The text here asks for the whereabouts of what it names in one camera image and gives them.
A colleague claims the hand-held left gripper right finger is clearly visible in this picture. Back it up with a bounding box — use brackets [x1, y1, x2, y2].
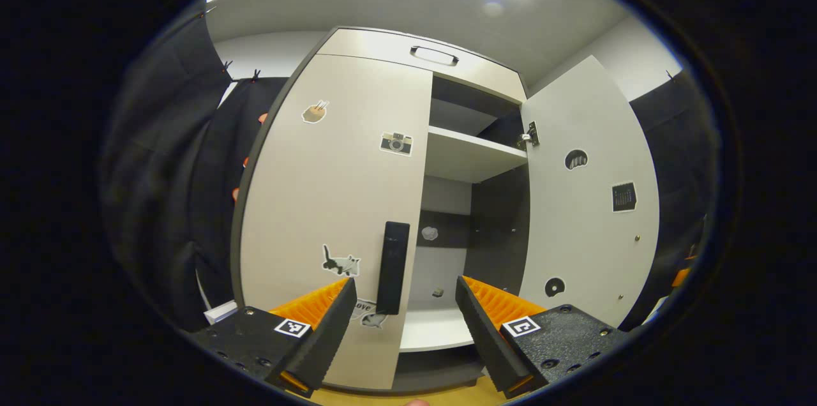
[455, 275, 629, 399]

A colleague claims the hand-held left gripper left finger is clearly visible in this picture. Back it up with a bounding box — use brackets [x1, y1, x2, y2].
[185, 276, 357, 398]

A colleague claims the beige double-door shoe cabinet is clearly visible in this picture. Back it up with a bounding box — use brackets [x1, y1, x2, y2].
[231, 26, 532, 395]

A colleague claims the white cabinet shelf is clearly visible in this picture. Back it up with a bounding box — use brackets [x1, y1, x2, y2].
[426, 126, 529, 184]
[399, 309, 476, 352]

